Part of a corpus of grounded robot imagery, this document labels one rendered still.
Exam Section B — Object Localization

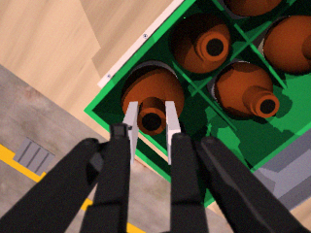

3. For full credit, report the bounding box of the green bottle crate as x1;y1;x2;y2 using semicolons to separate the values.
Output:
84;0;311;183

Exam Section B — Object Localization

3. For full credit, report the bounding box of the dark grey rectangular tray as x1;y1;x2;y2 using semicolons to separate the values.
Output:
253;128;311;212

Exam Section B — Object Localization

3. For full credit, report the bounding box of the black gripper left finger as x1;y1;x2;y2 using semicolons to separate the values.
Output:
0;102;139;233

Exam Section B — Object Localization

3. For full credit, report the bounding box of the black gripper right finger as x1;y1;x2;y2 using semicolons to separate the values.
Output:
165;101;311;233

